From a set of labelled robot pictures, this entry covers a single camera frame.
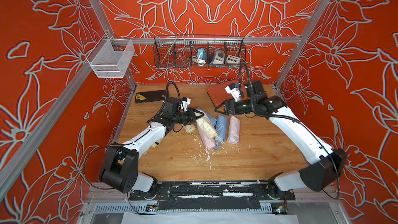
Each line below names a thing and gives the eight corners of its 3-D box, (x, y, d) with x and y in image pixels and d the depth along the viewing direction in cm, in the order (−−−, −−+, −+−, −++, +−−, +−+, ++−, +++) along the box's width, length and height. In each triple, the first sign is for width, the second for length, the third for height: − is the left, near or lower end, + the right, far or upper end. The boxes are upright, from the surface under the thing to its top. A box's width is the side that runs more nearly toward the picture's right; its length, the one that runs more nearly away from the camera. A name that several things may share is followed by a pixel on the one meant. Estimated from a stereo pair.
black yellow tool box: (136, 104, 112) (134, 100, 108) (137, 97, 117) (135, 93, 113) (166, 100, 114) (165, 96, 111) (166, 92, 119) (165, 88, 116)
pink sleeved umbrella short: (226, 141, 91) (227, 138, 88) (230, 118, 102) (231, 115, 99) (237, 144, 90) (239, 141, 87) (240, 120, 101) (241, 117, 98)
